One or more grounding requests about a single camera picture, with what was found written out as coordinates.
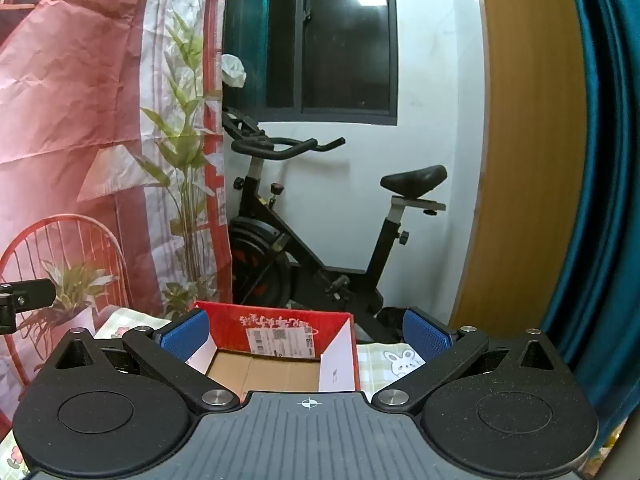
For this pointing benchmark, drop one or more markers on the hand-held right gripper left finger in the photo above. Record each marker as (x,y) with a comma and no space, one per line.
(182,335)

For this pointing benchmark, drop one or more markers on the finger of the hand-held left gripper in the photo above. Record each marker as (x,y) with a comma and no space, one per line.
(30,294)

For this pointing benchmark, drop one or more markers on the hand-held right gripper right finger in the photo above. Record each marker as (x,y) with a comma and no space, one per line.
(427,335)

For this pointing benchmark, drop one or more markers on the red strawberry-print cardboard box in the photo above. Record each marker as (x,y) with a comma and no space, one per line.
(280,320)

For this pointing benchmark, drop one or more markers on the checked rabbit-print bedsheet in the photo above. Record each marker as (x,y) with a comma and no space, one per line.
(370,360)

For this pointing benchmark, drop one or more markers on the black exercise bike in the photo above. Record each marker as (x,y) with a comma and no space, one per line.
(310,280)

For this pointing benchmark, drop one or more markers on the printed red backdrop cloth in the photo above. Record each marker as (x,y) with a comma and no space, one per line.
(75,110)

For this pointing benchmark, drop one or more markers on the wooden door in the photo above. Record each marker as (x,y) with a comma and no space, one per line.
(530,160)

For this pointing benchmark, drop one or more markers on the teal curtain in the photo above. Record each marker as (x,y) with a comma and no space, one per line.
(610,210)

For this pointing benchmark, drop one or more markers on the white plastic bag on window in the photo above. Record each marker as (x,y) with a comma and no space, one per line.
(233,70)

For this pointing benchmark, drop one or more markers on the dark glass window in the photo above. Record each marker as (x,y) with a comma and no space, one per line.
(345,60)

